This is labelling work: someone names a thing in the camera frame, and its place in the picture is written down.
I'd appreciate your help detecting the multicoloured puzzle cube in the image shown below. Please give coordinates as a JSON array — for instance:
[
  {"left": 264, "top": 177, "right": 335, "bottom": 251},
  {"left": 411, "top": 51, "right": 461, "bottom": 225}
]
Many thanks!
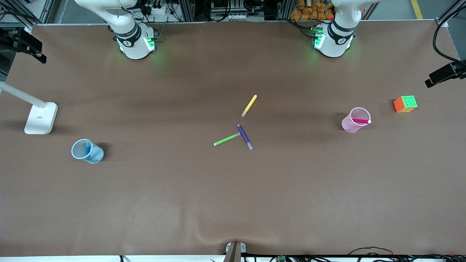
[{"left": 394, "top": 95, "right": 418, "bottom": 113}]

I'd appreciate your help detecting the white lamp stand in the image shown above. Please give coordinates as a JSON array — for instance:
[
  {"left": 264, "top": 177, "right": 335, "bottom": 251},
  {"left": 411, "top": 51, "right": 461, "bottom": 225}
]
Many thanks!
[{"left": 0, "top": 81, "right": 59, "bottom": 135}]

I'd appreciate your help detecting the pink plastic cup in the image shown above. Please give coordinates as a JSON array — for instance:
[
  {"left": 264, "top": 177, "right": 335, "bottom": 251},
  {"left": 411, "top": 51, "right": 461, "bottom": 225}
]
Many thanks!
[{"left": 341, "top": 107, "right": 372, "bottom": 134}]

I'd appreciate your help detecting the blue plastic cup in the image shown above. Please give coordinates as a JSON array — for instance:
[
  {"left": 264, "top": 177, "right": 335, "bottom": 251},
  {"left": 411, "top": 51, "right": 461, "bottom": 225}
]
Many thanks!
[{"left": 71, "top": 139, "right": 104, "bottom": 164}]

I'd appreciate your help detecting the white power strip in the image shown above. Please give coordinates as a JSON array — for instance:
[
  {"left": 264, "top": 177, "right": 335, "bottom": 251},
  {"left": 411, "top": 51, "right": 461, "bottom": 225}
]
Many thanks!
[
  {"left": 218, "top": 13, "right": 249, "bottom": 21},
  {"left": 144, "top": 4, "right": 171, "bottom": 16}
]

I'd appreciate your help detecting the orange snack bag pile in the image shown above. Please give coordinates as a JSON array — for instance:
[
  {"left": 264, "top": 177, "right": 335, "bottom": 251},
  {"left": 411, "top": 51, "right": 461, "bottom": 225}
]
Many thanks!
[{"left": 290, "top": 0, "right": 336, "bottom": 21}]

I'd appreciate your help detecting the yellow marker pen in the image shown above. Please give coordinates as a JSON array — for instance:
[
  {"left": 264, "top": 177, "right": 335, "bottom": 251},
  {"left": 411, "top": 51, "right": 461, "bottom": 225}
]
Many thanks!
[{"left": 241, "top": 95, "right": 258, "bottom": 118}]

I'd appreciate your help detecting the purple marker pen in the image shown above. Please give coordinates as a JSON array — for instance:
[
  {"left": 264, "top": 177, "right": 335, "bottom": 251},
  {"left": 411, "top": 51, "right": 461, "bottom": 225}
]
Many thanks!
[{"left": 237, "top": 124, "right": 253, "bottom": 151}]

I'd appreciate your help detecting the green marker pen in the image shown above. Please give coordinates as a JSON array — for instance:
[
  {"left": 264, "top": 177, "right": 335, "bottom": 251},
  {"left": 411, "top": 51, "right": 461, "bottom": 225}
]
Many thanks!
[{"left": 213, "top": 132, "right": 241, "bottom": 147}]

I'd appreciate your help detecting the brown table cover sheet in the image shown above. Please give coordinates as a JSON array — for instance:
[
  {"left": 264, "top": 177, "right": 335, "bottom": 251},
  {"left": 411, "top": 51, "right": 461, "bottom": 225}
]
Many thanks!
[{"left": 0, "top": 20, "right": 466, "bottom": 257}]

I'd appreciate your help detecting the aluminium frame extrusion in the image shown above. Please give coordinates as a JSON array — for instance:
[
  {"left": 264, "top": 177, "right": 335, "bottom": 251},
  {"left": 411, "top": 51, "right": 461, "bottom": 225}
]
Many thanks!
[
  {"left": 0, "top": 0, "right": 56, "bottom": 27},
  {"left": 435, "top": 0, "right": 466, "bottom": 28},
  {"left": 275, "top": 0, "right": 293, "bottom": 20},
  {"left": 178, "top": 0, "right": 199, "bottom": 22}
]

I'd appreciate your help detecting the black cable bundle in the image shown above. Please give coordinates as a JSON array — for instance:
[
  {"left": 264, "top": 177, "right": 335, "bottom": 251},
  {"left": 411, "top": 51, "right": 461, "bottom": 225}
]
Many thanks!
[{"left": 348, "top": 246, "right": 466, "bottom": 262}]

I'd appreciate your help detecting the grey metal table bracket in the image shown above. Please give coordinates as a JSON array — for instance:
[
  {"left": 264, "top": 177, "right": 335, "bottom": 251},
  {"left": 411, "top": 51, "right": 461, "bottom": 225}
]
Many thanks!
[{"left": 223, "top": 241, "right": 247, "bottom": 262}]

